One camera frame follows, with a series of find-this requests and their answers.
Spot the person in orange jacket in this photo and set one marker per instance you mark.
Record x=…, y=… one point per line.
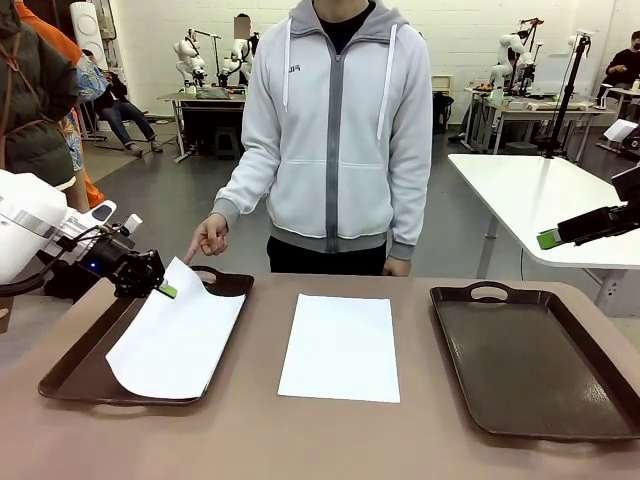
x=94, y=192

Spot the black camera stand pole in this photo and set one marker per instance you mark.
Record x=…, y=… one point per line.
x=567, y=100

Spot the seated person in dark clothes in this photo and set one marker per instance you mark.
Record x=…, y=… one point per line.
x=120, y=115

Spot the white A4 paper sheet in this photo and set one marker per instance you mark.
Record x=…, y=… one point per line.
x=175, y=340

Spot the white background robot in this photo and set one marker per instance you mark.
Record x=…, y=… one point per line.
x=505, y=50
x=235, y=55
x=187, y=55

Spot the person's left forearm grey sleeve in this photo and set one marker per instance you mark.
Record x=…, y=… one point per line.
x=407, y=210

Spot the brown wooden piece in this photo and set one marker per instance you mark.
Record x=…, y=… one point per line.
x=4, y=320

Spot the white desk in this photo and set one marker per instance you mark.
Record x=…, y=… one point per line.
x=525, y=200

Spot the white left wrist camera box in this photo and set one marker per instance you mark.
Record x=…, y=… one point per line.
x=132, y=224

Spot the person's right forearm grey sleeve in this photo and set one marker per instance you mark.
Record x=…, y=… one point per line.
x=240, y=185

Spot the person in black sweater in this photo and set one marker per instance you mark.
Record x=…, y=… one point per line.
x=622, y=62

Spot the person's right hand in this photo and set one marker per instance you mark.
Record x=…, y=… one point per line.
x=212, y=235

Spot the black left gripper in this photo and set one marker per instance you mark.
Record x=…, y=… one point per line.
x=105, y=257

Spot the black stool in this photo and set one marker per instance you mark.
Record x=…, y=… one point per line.
x=226, y=142

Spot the person in light grey hoodie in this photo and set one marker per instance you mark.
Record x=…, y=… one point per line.
x=330, y=150

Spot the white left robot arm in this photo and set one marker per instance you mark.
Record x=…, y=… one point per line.
x=25, y=215

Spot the person's left hand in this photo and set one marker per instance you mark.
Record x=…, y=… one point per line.
x=397, y=267

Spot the white standing air conditioner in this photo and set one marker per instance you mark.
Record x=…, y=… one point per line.
x=87, y=25

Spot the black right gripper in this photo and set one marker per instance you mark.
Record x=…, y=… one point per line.
x=610, y=222

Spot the standing person in black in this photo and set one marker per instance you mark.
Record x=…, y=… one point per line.
x=243, y=26

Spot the long background work table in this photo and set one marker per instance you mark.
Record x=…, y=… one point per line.
x=525, y=112

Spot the white A4 paper stack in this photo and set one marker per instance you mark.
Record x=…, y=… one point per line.
x=340, y=350

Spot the person in dark green jacket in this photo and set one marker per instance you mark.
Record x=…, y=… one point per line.
x=30, y=100

